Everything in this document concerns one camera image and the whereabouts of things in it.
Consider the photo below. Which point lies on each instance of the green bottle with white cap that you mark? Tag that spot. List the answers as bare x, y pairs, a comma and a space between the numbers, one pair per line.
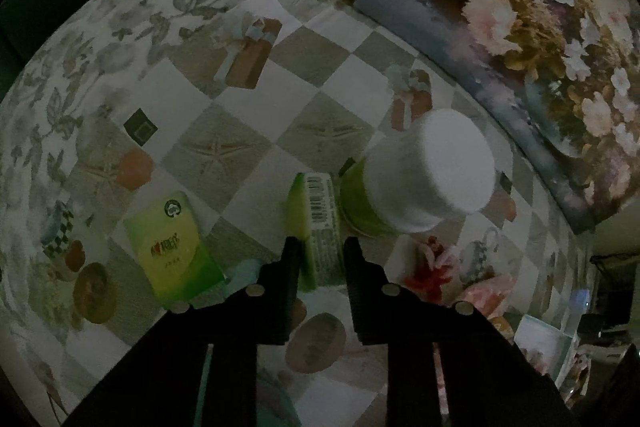
430, 167

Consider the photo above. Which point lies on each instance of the white power strip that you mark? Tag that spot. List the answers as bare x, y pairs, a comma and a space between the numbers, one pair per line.
583, 298

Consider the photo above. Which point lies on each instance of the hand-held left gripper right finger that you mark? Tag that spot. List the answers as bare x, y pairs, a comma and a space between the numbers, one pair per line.
355, 267

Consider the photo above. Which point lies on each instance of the green tissue packet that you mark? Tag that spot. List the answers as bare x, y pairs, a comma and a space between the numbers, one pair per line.
170, 252
320, 217

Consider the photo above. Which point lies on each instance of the checked printed tablecloth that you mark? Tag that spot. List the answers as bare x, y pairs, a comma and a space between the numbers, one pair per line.
320, 57

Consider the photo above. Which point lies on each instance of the floral painting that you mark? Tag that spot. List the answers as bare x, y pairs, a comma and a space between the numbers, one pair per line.
525, 32

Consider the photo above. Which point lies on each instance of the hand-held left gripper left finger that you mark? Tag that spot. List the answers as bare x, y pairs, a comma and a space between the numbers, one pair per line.
290, 267

